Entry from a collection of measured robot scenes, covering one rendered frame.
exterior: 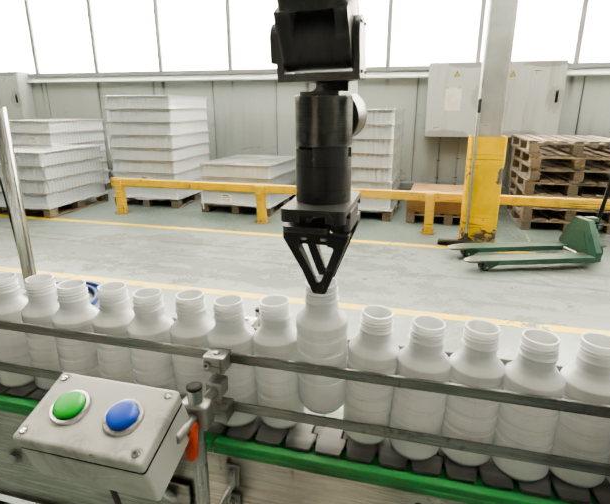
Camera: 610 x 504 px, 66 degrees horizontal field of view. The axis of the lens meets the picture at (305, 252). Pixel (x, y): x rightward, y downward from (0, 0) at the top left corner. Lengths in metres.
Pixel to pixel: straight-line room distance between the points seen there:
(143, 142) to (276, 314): 6.45
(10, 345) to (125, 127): 6.37
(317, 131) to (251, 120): 7.59
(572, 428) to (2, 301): 0.73
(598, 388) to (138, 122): 6.66
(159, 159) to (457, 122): 4.20
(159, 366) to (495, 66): 4.74
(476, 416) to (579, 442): 0.10
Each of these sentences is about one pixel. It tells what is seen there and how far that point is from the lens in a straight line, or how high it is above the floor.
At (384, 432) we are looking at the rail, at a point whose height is 1.04.
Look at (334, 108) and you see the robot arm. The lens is 0.46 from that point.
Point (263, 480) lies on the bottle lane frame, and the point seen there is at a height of 0.95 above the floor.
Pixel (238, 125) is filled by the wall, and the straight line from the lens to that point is 8.13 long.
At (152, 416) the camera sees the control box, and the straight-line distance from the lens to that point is 0.49.
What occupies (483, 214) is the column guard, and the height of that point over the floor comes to 0.34.
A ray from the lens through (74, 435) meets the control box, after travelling 0.51.
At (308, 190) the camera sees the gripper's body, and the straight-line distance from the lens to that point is 0.47.
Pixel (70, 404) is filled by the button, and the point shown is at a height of 1.12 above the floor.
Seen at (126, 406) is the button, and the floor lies 1.12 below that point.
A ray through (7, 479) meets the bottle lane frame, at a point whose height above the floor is 0.85.
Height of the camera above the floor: 1.40
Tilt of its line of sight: 18 degrees down
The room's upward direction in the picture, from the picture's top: straight up
